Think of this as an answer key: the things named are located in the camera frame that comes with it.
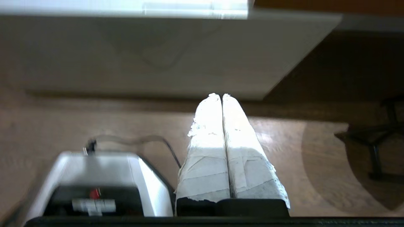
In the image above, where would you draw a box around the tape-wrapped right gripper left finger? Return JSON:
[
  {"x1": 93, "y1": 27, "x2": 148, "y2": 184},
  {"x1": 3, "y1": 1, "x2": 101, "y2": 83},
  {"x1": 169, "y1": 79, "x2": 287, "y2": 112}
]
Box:
[{"x1": 175, "y1": 93, "x2": 231, "y2": 217}]

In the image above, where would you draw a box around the glossy white low cabinet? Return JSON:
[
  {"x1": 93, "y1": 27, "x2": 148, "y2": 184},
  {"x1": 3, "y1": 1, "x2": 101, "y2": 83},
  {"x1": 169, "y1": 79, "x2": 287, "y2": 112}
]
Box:
[{"x1": 0, "y1": 0, "x2": 343, "y2": 101}]

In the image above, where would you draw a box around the black base power cable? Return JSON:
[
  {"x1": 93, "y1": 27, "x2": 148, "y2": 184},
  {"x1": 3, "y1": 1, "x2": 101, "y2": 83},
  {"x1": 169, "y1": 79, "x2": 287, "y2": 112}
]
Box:
[{"x1": 83, "y1": 135, "x2": 182, "y2": 169}]

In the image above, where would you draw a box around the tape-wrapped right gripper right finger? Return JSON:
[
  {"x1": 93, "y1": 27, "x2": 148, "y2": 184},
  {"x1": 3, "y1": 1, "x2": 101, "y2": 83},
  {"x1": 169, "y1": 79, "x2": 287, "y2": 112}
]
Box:
[{"x1": 217, "y1": 94, "x2": 291, "y2": 217}]

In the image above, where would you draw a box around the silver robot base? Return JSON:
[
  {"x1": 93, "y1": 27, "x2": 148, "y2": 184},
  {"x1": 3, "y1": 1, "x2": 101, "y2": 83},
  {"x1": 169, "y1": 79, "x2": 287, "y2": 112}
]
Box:
[{"x1": 24, "y1": 151, "x2": 176, "y2": 218}]

